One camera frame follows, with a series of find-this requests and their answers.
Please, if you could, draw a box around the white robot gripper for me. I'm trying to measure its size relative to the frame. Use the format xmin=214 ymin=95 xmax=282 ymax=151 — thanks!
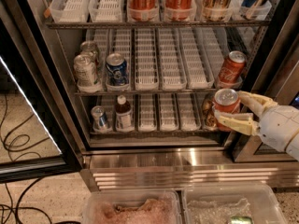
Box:
xmin=214 ymin=91 xmax=299 ymax=152

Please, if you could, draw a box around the red coke can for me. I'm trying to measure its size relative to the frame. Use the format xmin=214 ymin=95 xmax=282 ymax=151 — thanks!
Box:
xmin=213 ymin=88 xmax=241 ymax=133
xmin=218 ymin=50 xmax=247 ymax=84

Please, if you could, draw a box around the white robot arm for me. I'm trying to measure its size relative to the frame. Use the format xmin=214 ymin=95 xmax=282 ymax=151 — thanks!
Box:
xmin=213 ymin=91 xmax=299 ymax=161

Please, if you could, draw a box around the front gold can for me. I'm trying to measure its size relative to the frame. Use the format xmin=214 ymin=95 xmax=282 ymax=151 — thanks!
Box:
xmin=205 ymin=109 xmax=217 ymax=128

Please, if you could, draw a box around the rear gold can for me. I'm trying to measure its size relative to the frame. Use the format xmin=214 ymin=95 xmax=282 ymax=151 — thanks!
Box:
xmin=202 ymin=93 xmax=214 ymax=114

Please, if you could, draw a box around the green can in bin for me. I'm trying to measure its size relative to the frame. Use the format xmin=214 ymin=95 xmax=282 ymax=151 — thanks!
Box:
xmin=230 ymin=217 xmax=253 ymax=224

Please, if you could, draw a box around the stainless steel fridge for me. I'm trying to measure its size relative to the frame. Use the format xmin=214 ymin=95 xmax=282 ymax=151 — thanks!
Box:
xmin=0 ymin=0 xmax=299 ymax=193

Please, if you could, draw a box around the blue pepsi can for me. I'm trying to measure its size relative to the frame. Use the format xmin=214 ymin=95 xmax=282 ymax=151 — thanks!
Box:
xmin=106 ymin=52 xmax=128 ymax=86

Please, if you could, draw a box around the small blue silver can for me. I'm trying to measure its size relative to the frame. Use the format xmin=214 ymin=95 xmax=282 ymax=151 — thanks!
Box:
xmin=91 ymin=105 xmax=110 ymax=131

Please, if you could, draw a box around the front silver soda can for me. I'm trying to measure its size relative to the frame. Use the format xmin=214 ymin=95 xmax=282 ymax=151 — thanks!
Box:
xmin=74 ymin=54 xmax=98 ymax=87

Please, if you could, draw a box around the silver soda can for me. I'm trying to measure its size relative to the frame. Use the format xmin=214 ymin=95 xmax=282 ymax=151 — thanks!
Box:
xmin=80 ymin=40 xmax=100 ymax=64
xmin=74 ymin=54 xmax=98 ymax=87

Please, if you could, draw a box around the rear silver soda can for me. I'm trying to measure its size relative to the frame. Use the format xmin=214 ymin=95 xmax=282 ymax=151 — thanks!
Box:
xmin=80 ymin=40 xmax=100 ymax=64

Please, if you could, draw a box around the open glass fridge door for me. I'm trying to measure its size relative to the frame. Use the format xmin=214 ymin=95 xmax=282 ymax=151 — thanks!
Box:
xmin=0 ymin=3 xmax=81 ymax=183

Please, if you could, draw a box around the white tray bottom centre right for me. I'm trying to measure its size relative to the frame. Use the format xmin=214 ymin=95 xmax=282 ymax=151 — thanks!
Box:
xmin=177 ymin=93 xmax=201 ymax=131

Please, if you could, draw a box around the white tray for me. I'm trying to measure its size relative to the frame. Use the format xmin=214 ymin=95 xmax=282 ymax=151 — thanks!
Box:
xmin=135 ymin=28 xmax=159 ymax=91
xmin=88 ymin=0 xmax=124 ymax=22
xmin=157 ymin=28 xmax=187 ymax=91
xmin=138 ymin=94 xmax=157 ymax=132
xmin=179 ymin=28 xmax=214 ymax=89
xmin=159 ymin=93 xmax=178 ymax=131
xmin=177 ymin=93 xmax=201 ymax=131
xmin=50 ymin=0 xmax=90 ymax=23

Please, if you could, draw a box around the white tray middle centre right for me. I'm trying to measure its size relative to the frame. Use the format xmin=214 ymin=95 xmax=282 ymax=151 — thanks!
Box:
xmin=179 ymin=28 xmax=214 ymax=89

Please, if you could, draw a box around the right clear plastic bin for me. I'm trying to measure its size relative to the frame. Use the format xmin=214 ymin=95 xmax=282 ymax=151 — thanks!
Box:
xmin=182 ymin=183 xmax=288 ymax=224

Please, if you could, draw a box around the clear plastic bin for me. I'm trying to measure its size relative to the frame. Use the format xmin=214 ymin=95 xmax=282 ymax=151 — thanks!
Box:
xmin=182 ymin=183 xmax=288 ymax=224
xmin=82 ymin=189 xmax=182 ymax=224

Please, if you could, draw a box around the white tray bottom centre left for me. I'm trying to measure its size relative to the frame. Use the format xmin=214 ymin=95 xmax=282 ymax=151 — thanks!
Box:
xmin=138 ymin=94 xmax=157 ymax=132

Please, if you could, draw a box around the white tray middle centre left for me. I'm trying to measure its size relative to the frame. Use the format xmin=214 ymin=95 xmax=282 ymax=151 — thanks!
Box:
xmin=135 ymin=28 xmax=159 ymax=91

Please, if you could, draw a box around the brown bottle white cap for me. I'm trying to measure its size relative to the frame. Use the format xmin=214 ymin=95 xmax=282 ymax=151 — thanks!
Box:
xmin=115 ymin=95 xmax=133 ymax=129

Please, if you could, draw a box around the left clear plastic bin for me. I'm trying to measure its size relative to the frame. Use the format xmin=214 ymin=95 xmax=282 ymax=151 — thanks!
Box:
xmin=82 ymin=189 xmax=182 ymax=224

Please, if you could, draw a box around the white tray top far left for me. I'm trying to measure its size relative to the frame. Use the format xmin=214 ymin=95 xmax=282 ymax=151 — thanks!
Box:
xmin=50 ymin=0 xmax=90 ymax=23

